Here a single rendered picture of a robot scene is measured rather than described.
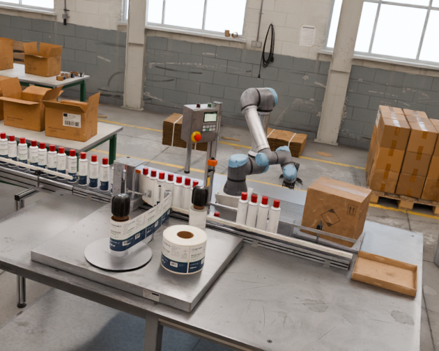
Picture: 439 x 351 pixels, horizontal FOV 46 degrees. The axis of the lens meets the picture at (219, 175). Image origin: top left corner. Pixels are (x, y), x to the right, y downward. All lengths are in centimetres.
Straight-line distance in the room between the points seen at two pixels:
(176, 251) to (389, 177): 401
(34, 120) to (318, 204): 262
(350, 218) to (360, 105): 533
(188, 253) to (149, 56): 655
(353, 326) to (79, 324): 157
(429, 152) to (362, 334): 389
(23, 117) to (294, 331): 316
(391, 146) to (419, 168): 39
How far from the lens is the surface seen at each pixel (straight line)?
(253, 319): 223
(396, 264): 290
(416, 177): 604
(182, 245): 230
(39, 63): 690
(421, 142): 594
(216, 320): 220
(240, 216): 279
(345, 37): 794
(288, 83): 812
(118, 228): 238
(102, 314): 324
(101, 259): 243
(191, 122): 277
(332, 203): 287
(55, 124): 443
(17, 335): 312
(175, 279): 232
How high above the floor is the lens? 211
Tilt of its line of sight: 20 degrees down
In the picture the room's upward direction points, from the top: 7 degrees clockwise
